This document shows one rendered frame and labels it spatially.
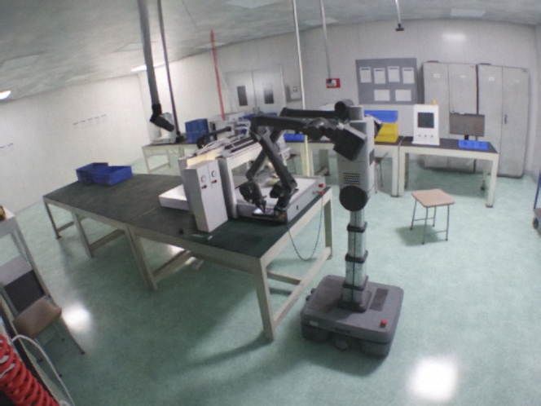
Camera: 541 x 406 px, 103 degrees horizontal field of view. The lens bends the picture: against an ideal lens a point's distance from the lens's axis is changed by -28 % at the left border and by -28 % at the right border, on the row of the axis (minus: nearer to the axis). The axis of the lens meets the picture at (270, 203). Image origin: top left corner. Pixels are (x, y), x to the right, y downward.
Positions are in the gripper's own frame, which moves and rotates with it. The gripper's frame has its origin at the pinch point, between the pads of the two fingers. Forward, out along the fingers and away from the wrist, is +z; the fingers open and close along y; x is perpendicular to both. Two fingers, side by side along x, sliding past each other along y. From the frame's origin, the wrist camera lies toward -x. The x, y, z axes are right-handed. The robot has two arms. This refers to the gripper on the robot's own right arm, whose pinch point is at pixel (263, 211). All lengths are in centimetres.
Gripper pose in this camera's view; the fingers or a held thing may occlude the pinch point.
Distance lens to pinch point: 194.2
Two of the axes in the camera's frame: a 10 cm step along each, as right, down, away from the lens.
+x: 8.0, -1.4, -5.8
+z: 3.4, 9.1, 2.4
